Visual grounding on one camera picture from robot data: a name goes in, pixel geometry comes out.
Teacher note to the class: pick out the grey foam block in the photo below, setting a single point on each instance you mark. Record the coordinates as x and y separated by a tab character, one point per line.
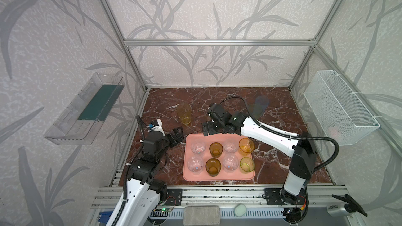
201	216

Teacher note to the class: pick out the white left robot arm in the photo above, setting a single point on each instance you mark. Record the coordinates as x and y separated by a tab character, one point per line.
141	191

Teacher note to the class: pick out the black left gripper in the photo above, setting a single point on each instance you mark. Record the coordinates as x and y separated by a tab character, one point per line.
171	136

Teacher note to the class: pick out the pale green oval pad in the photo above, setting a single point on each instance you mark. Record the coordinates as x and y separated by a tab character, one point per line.
240	210

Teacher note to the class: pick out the black clamp handle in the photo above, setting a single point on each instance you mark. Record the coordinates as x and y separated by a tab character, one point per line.
349	206

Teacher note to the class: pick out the yellow tall glass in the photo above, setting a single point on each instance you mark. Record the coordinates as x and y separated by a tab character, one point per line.
184	112

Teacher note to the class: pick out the pink plastic tray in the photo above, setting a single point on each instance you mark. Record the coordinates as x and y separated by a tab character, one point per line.
237	175

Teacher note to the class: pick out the white wire wall basket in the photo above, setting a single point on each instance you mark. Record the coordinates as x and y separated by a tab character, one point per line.
340	112

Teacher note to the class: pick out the blue frosted plastic cup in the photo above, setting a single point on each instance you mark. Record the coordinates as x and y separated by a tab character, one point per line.
262	100

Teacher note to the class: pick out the green short glass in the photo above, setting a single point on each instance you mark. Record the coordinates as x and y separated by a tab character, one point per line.
247	165

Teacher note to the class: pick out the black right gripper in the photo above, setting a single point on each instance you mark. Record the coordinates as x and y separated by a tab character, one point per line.
210	125

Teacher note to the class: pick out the clear faceted glass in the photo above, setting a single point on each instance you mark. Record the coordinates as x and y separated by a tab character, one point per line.
195	164
198	147
230	146
230	163

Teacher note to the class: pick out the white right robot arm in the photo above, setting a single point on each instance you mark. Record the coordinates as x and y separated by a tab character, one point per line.
300	148

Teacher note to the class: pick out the clear plastic wall bin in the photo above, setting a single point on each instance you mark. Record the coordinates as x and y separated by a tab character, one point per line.
84	117

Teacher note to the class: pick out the tall green glass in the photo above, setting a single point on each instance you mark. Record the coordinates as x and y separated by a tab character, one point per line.
256	110

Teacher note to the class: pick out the amber dotted glass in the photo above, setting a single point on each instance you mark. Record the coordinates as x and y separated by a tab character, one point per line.
216	149
213	167

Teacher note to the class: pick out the yellow short glass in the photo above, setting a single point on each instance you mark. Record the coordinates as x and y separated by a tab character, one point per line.
246	146

